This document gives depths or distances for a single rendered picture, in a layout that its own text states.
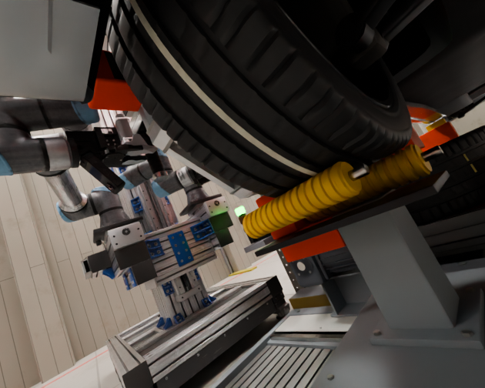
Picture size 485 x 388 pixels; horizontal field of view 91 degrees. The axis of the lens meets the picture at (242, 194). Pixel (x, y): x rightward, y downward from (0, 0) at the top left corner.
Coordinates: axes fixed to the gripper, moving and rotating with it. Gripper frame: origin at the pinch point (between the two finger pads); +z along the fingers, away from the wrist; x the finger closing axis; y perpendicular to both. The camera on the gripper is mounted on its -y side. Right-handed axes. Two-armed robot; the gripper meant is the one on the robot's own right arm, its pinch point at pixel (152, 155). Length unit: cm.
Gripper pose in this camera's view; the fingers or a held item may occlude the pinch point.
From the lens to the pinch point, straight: 76.1
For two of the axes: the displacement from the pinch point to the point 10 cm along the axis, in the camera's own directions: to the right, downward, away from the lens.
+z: 7.0, -1.9, 6.9
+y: -4.1, -8.9, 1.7
